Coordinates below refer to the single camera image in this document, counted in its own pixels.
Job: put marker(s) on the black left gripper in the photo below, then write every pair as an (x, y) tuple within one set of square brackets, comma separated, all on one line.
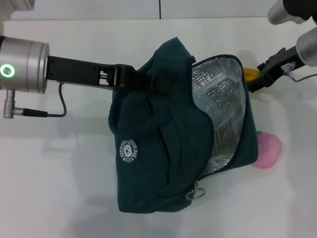
[(76, 73)]

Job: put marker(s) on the pink toy peach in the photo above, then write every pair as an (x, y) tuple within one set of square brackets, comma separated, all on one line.
[(268, 151)]

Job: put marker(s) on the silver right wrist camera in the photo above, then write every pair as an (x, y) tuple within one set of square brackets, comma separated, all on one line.
[(280, 12)]

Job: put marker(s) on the yellow toy banana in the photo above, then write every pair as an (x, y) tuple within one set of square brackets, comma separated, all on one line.
[(251, 75)]

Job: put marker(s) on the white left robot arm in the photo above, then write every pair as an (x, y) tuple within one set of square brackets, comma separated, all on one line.
[(19, 64)]

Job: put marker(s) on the white panel cabinet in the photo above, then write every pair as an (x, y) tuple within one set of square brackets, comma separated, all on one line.
[(123, 8)]

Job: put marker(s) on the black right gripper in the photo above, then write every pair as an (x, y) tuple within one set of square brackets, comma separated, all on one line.
[(284, 62)]

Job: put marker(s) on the dark teal lunch bag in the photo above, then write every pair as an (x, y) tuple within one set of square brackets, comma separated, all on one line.
[(156, 138)]

